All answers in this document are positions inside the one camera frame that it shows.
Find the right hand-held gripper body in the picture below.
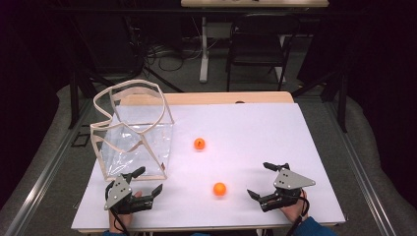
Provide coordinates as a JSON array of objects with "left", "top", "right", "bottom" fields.
[{"left": 260, "top": 167, "right": 317, "bottom": 212}]

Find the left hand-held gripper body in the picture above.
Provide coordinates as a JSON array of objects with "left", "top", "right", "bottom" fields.
[{"left": 103, "top": 174, "right": 155, "bottom": 215}]

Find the transparent bag with beige trim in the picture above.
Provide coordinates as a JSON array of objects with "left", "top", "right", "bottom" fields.
[{"left": 89, "top": 79, "right": 175, "bottom": 182}]

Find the person's left hand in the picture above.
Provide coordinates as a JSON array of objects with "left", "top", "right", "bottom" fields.
[{"left": 108, "top": 191, "right": 144, "bottom": 234}]

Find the person's right hand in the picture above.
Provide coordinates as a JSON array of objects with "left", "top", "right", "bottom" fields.
[{"left": 279, "top": 190, "right": 310, "bottom": 224}]

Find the black metal stand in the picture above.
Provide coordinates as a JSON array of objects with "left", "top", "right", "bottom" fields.
[
  {"left": 290, "top": 68, "right": 349, "bottom": 134},
  {"left": 68, "top": 62, "right": 99, "bottom": 130}
]

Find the black tripod stand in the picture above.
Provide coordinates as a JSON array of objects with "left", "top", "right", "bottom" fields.
[{"left": 124, "top": 16, "right": 184, "bottom": 93}]

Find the black folding chair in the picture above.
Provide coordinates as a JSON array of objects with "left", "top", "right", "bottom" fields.
[{"left": 225, "top": 14, "right": 301, "bottom": 92}]

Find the desk with white legs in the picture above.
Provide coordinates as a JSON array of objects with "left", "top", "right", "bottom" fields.
[{"left": 180, "top": 0, "right": 329, "bottom": 84}]

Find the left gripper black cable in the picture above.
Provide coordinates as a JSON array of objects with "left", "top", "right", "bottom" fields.
[{"left": 104, "top": 181, "right": 131, "bottom": 236}]

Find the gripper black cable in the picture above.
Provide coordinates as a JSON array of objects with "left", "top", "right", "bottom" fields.
[
  {"left": 104, "top": 181, "right": 131, "bottom": 236},
  {"left": 286, "top": 190, "right": 311, "bottom": 236}
]

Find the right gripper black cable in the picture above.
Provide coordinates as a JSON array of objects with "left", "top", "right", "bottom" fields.
[{"left": 286, "top": 190, "right": 311, "bottom": 236}]

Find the aluminium frame rail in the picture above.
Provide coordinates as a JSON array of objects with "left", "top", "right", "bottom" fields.
[
  {"left": 326, "top": 99, "right": 397, "bottom": 236},
  {"left": 0, "top": 97, "right": 94, "bottom": 236}
]

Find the tangle of floor cables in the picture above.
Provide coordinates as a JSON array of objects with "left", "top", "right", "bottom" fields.
[{"left": 131, "top": 16, "right": 227, "bottom": 73}]

